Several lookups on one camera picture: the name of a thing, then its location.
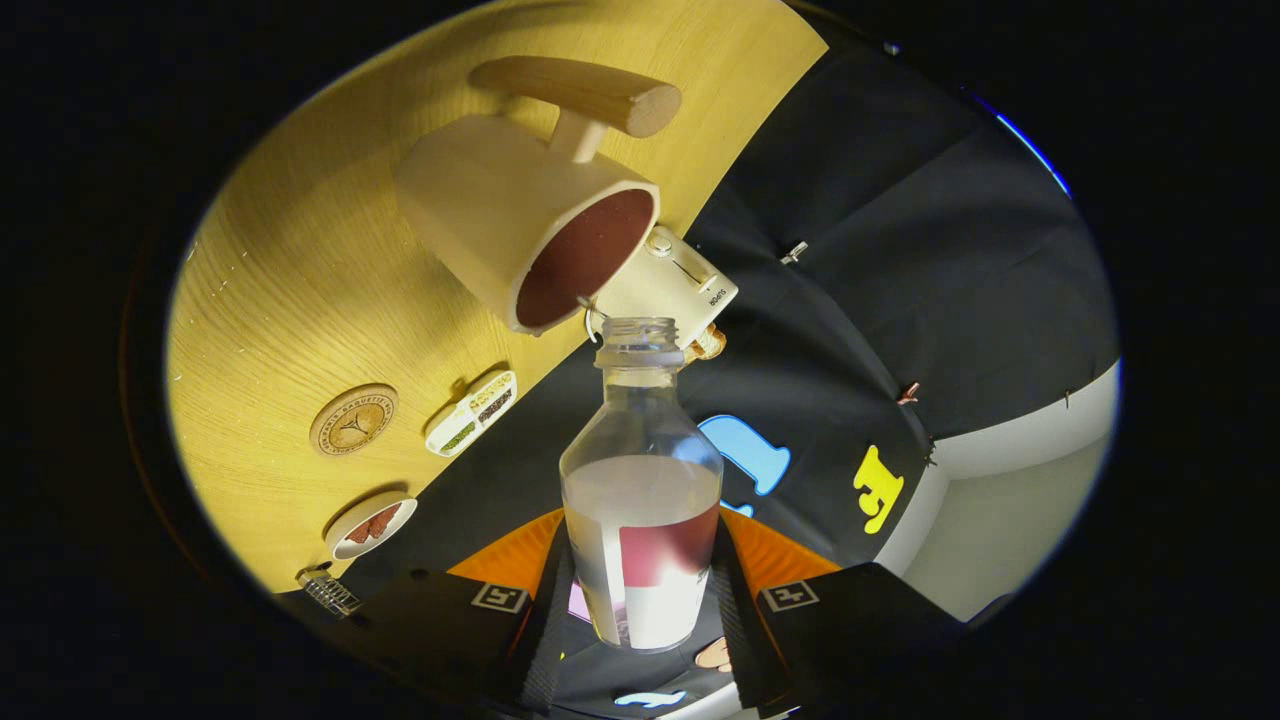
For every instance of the white round plate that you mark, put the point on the white round plate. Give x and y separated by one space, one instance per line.
345 550

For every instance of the brown meat piece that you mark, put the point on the brown meat piece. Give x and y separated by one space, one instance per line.
358 531
386 517

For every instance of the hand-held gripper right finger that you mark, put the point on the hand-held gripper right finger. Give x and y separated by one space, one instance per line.
740 640

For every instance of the toast slice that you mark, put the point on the toast slice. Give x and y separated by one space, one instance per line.
708 343

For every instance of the white divided snack dish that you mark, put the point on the white divided snack dish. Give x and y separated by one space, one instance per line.
470 414

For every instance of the clear juice bottle red label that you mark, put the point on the clear juice bottle red label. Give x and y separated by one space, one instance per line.
640 500

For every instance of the pink cloth clip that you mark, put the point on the pink cloth clip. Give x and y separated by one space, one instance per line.
908 393

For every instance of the black backdrop cloth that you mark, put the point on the black backdrop cloth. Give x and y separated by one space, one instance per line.
900 250

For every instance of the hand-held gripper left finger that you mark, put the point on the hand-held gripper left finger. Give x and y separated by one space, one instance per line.
545 640

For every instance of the silver cloth clip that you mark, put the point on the silver cloth clip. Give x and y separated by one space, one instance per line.
795 252

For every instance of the round cork coaster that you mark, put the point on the round cork coaster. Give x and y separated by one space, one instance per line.
353 420

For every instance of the wooden table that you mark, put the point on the wooden table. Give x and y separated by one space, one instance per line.
300 300

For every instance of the cream toaster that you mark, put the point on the cream toaster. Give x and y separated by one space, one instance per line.
670 290

